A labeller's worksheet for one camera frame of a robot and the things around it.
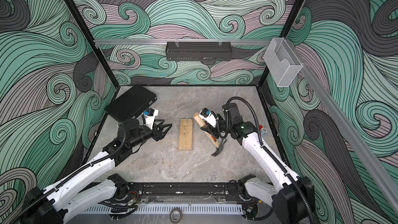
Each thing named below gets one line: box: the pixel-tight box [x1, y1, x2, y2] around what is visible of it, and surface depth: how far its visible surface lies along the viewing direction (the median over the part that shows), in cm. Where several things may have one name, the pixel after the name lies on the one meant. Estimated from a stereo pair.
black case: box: [104, 84, 158, 123], surface depth 109 cm
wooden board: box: [177, 118, 194, 151], surface depth 91 cm
